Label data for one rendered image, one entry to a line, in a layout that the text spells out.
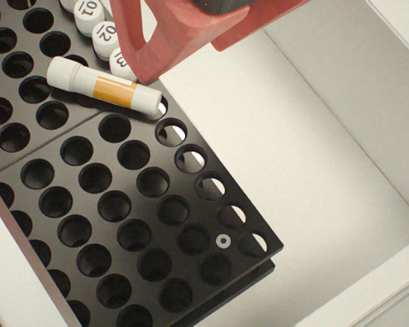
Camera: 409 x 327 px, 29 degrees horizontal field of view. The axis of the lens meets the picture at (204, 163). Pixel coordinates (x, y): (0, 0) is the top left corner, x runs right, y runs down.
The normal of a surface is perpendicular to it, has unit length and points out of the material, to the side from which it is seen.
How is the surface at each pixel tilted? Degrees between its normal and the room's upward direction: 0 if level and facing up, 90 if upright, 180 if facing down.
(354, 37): 90
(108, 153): 0
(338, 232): 0
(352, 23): 90
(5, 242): 0
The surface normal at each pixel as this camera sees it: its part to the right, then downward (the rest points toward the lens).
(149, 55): -0.82, 0.48
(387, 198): 0.03, -0.39
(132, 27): 0.62, 0.55
